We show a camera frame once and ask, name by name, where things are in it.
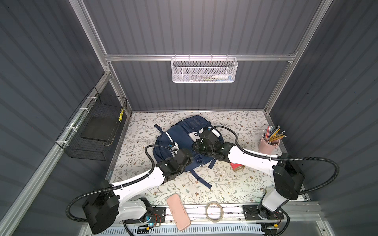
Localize navy blue student backpack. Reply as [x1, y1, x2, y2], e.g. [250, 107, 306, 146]
[153, 115, 224, 189]

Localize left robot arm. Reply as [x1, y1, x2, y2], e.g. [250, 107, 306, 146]
[83, 148, 194, 235]

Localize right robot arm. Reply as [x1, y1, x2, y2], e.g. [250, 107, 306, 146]
[193, 129, 304, 212]

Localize red card box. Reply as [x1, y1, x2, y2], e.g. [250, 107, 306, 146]
[230, 163, 245, 172]

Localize pink pencil case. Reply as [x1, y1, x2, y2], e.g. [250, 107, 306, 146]
[167, 194, 191, 231]

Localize pink pencil cup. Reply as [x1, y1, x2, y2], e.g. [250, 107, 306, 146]
[258, 138, 280, 154]

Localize bundle of coloured pencils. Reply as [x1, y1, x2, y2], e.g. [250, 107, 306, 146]
[263, 126, 286, 144]

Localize pens in white basket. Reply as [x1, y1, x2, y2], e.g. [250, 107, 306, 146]
[191, 74, 233, 82]

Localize roll of clear tape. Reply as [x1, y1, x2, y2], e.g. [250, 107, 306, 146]
[205, 202, 224, 223]

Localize yellow tag on basket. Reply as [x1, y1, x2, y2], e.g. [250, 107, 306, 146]
[118, 108, 124, 123]

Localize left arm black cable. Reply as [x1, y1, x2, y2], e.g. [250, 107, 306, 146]
[65, 144, 175, 236]

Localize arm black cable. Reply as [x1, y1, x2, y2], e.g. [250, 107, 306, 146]
[211, 125, 340, 236]
[65, 144, 175, 236]

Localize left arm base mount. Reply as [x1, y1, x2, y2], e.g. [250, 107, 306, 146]
[126, 207, 166, 224]

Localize white wire mesh basket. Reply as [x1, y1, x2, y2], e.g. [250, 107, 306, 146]
[170, 56, 238, 83]

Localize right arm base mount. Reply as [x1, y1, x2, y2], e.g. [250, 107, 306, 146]
[242, 204, 285, 221]

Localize black wire basket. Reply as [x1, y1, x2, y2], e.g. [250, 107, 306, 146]
[56, 88, 128, 161]

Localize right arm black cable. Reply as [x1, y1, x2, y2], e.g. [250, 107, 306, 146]
[211, 125, 340, 236]

